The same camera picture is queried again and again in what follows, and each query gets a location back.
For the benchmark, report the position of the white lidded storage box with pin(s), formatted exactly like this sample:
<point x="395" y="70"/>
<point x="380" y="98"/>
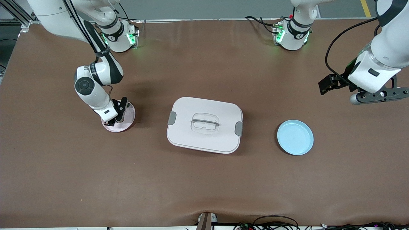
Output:
<point x="204" y="140"/>

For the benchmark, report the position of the grey box latch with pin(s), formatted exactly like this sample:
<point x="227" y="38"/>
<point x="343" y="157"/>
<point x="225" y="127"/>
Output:
<point x="238" y="128"/>
<point x="172" y="118"/>

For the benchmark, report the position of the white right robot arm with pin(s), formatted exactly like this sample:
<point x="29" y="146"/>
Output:
<point x="92" y="92"/>

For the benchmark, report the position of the aluminium frame post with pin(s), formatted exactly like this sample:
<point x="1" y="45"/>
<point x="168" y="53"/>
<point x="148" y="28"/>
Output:
<point x="17" y="14"/>

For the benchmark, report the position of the aluminium table edge rail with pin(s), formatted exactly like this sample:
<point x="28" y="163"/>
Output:
<point x="207" y="20"/>

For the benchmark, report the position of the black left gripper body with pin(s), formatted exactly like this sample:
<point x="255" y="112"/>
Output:
<point x="343" y="80"/>

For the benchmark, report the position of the metal mounting bracket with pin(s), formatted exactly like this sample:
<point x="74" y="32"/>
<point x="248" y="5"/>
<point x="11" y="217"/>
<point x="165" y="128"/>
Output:
<point x="204" y="222"/>

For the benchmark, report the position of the light blue round plate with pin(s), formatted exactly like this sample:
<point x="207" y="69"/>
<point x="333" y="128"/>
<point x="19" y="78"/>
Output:
<point x="295" y="137"/>

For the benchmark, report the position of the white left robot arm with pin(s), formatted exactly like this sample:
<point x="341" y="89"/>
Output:
<point x="386" y="48"/>

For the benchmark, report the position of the pink round plate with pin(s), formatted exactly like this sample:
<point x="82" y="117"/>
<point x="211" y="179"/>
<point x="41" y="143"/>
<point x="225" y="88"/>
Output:
<point x="130" y="115"/>

